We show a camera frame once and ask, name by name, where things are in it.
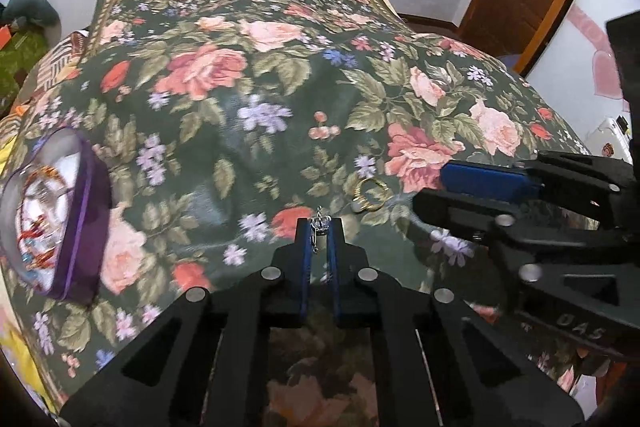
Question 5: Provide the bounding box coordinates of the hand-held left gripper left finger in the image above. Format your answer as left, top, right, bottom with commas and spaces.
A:
57, 217, 313, 427

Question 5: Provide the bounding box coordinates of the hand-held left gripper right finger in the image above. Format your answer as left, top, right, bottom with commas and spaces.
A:
327, 217, 586, 427

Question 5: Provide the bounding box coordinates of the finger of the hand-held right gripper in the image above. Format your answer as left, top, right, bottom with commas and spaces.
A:
440, 151, 640, 233
412, 189, 626, 323

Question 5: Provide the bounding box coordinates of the small silver earring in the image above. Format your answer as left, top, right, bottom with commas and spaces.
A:
310, 207, 332, 255

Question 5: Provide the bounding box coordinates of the large gold ring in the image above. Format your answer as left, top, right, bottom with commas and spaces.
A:
354, 178, 390, 211

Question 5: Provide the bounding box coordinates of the purple clear jewellery pouch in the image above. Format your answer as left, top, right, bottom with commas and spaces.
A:
0, 127, 113, 306

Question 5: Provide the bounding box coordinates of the white plastic case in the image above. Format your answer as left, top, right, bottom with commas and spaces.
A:
584, 114, 633, 158

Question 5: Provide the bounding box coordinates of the floral green blanket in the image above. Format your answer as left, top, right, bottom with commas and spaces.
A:
0, 0, 601, 427

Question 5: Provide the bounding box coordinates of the yellow cloth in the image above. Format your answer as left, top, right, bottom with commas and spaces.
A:
0, 307, 58, 413

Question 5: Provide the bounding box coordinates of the striped patchwork blanket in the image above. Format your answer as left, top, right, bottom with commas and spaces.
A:
20, 29, 96, 108

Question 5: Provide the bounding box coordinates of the green patterned cloth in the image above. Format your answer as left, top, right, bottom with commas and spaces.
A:
0, 29, 51, 108

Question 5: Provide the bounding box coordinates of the dark grey garment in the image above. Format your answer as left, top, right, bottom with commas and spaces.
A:
0, 0, 62, 32

